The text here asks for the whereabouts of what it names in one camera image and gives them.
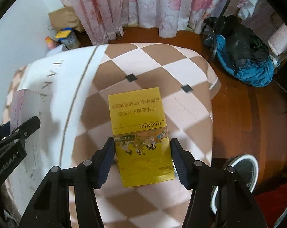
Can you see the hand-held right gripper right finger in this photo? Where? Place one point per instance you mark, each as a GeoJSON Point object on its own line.
{"type": "Point", "coordinates": [180, 163]}

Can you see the pink floral curtain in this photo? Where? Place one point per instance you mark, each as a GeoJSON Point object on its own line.
{"type": "Point", "coordinates": [145, 4]}

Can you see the small orange bottle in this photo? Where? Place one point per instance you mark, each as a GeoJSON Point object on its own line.
{"type": "Point", "coordinates": [50, 43]}

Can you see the container with blue yellow lid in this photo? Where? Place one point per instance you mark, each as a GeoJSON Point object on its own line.
{"type": "Point", "coordinates": [69, 41]}

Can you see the black trash bin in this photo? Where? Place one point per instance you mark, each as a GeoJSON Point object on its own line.
{"type": "Point", "coordinates": [243, 171]}

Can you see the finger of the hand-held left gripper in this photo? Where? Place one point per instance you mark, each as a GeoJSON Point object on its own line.
{"type": "Point", "coordinates": [27, 128]}
{"type": "Point", "coordinates": [0, 133]}

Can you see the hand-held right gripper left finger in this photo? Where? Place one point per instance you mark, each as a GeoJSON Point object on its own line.
{"type": "Point", "coordinates": [105, 161]}

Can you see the checkered tablecloth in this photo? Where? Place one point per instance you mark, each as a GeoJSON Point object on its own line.
{"type": "Point", "coordinates": [157, 76]}

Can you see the pink towel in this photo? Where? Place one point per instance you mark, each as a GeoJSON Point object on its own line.
{"type": "Point", "coordinates": [280, 40]}

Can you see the brown paper bag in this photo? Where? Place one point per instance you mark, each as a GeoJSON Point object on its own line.
{"type": "Point", "coordinates": [65, 19]}

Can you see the pink white box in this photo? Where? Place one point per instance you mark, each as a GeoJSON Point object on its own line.
{"type": "Point", "coordinates": [22, 104]}

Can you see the yellow cigarette box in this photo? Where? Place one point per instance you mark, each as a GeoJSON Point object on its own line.
{"type": "Point", "coordinates": [136, 114]}

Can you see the black clothes pile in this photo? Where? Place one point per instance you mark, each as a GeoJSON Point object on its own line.
{"type": "Point", "coordinates": [241, 42]}

